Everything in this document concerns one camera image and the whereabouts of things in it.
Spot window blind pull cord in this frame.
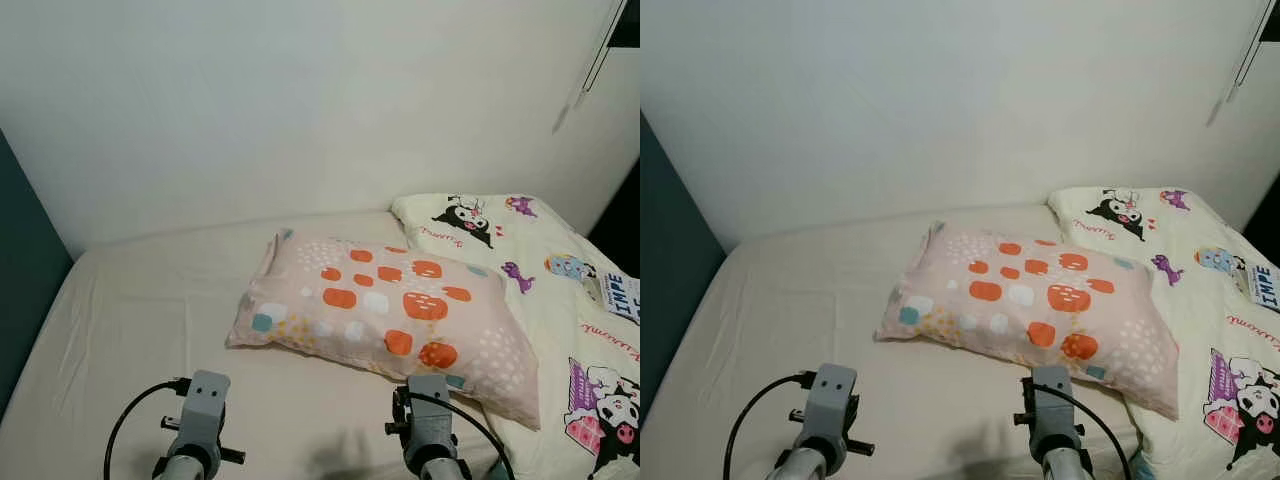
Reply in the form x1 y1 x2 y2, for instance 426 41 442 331
1228 0 1267 101
575 0 631 98

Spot pink patterned pillow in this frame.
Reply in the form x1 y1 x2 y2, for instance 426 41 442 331
874 221 1182 422
226 229 542 432

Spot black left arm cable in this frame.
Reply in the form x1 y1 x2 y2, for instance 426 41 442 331
103 377 192 480
722 371 817 480

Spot white book blue letters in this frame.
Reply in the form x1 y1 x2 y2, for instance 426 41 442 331
1240 261 1280 314
600 271 641 327

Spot bed with cream sheet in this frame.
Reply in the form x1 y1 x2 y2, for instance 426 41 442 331
642 203 1280 480
0 208 641 480

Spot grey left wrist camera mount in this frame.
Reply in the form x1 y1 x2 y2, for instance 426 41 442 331
808 363 860 450
180 370 232 457

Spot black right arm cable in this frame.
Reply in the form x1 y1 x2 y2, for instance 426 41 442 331
408 391 517 480
1034 382 1134 480

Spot teal upholstered headboard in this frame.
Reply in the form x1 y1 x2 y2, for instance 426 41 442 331
640 113 727 421
0 128 74 421

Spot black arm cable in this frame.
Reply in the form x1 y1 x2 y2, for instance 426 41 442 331
722 371 817 480
408 391 517 480
103 377 192 480
1034 382 1134 480

